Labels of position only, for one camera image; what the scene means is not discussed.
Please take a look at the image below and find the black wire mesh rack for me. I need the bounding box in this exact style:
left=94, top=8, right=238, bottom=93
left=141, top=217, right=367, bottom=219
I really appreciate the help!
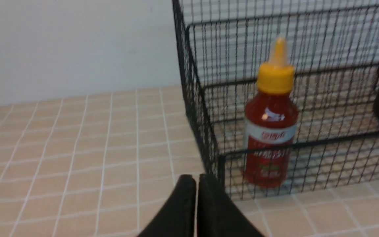
left=171, top=0, right=379, bottom=199

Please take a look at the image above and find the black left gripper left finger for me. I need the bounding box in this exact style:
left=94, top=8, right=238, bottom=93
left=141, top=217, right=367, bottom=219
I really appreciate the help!
left=138, top=174, right=197, bottom=237

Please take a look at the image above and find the beige checkered tablecloth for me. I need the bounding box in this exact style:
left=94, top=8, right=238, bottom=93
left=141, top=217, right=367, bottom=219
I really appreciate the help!
left=0, top=86, right=379, bottom=237

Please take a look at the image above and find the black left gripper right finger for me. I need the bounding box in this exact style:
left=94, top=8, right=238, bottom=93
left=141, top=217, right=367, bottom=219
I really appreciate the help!
left=197, top=174, right=264, bottom=237

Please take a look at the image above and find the red chili sauce bottle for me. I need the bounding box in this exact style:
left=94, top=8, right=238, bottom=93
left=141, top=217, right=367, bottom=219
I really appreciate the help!
left=242, top=37, right=299, bottom=189

